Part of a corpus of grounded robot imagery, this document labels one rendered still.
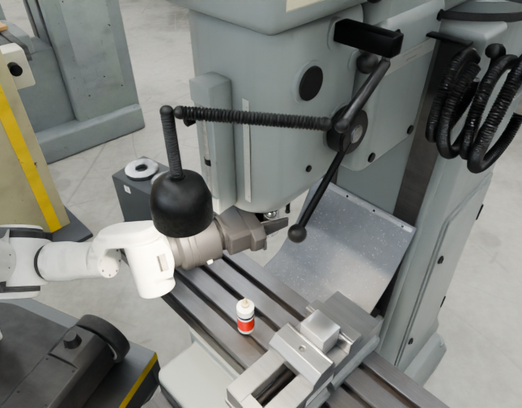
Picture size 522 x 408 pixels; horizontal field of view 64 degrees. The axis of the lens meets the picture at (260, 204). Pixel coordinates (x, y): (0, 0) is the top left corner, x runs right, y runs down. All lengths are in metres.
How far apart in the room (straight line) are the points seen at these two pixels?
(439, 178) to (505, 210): 2.10
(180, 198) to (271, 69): 0.19
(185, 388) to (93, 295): 1.37
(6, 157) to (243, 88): 2.00
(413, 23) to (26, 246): 0.74
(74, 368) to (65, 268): 0.68
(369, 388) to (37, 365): 0.98
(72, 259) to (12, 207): 1.81
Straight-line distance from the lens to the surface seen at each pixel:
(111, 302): 2.34
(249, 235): 0.75
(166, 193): 0.46
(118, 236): 0.72
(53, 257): 0.83
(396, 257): 1.13
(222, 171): 0.62
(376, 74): 0.50
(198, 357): 1.14
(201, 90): 0.55
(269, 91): 0.54
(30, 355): 1.57
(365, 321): 1.00
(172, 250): 0.72
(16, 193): 2.57
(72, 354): 1.46
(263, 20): 0.45
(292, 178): 0.62
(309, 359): 0.88
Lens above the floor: 1.78
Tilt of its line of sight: 41 degrees down
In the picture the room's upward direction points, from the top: straight up
